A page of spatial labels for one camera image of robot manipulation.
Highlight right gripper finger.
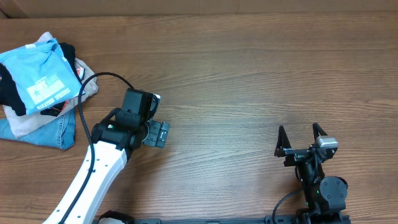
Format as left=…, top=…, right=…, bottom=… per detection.
left=274, top=126, right=292, bottom=157
left=312, top=123, right=328, bottom=146

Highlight light blue printed t-shirt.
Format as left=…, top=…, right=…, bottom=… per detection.
left=1, top=38, right=81, bottom=115

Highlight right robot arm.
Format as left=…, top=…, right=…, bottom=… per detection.
left=271, top=123, right=351, bottom=223

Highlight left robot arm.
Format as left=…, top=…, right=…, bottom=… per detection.
left=46, top=88, right=170, bottom=223

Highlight blue denim jeans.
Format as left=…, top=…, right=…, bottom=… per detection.
left=1, top=109, right=76, bottom=150

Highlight beige folded garment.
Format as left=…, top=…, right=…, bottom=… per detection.
left=2, top=30, right=99, bottom=140

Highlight black folded garment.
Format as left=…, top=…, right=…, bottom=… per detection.
left=1, top=42, right=81, bottom=116

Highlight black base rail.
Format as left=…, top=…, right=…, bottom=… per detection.
left=93, top=210, right=351, bottom=224

